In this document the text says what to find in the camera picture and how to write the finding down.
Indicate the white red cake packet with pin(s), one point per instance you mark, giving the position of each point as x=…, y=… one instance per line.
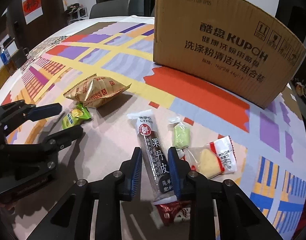
x=214, y=159

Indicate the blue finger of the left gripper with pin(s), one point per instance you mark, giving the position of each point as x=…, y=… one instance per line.
x=42, y=112
x=60, y=140

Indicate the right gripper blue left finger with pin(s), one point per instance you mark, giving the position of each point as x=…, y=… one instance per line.
x=131, y=170

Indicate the gold fortune biscuits bag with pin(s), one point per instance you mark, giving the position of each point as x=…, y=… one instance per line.
x=95, y=91

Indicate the white shoe rack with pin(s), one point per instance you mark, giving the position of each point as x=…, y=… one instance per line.
x=75, y=12

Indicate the dark brown fruit leather bar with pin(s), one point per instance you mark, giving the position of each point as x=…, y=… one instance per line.
x=155, y=160

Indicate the yellow green candy packet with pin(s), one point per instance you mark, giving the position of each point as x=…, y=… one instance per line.
x=76, y=116

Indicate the wooden tissue box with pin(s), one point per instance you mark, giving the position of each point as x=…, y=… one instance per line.
x=6, y=72

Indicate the colourful patterned tablecloth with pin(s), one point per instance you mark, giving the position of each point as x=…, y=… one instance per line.
x=270, y=144

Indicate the grey dining chair left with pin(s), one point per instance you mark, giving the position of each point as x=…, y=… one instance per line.
x=110, y=9

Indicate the red white wrapped candy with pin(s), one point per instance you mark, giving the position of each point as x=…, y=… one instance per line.
x=171, y=213

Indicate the black mug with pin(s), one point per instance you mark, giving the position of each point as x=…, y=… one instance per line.
x=20, y=57

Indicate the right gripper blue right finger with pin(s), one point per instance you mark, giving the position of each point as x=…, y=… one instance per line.
x=178, y=169

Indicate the red fu door poster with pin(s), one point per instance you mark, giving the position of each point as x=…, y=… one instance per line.
x=32, y=9

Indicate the pale green wrapped candy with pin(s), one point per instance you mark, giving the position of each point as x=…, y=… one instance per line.
x=181, y=133

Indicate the brown wooden door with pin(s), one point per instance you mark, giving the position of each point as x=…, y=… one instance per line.
x=30, y=35

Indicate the brown cardboard box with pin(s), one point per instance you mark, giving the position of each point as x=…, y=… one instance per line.
x=230, y=43

